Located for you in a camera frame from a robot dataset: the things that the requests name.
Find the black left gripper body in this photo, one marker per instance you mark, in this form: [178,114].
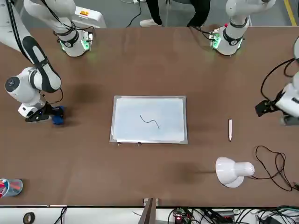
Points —
[276,107]

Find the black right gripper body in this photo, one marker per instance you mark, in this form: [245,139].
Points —
[39,115]

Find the blue whiteboard eraser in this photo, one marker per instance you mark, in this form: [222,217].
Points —
[59,117]

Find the white blue whiteboard marker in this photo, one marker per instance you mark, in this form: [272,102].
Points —
[230,129]

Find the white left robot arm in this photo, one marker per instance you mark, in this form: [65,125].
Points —
[231,35]

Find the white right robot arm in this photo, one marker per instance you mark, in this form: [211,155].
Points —
[44,74]

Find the red marker pen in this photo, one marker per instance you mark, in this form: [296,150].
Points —
[15,186]

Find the silver framed whiteboard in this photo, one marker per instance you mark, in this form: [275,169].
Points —
[149,119]

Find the white desk lamp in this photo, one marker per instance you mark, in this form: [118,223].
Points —
[230,171]

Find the clear plastic pen cup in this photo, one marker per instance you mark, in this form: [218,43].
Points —
[11,187]

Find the black tape roll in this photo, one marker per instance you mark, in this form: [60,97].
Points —
[25,218]

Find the white cabinet with yellow label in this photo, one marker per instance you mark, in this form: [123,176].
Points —
[91,16]

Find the circuit board with red light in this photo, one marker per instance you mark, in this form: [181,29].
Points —
[180,217]

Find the aluminium frame post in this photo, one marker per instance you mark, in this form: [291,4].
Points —
[148,212]

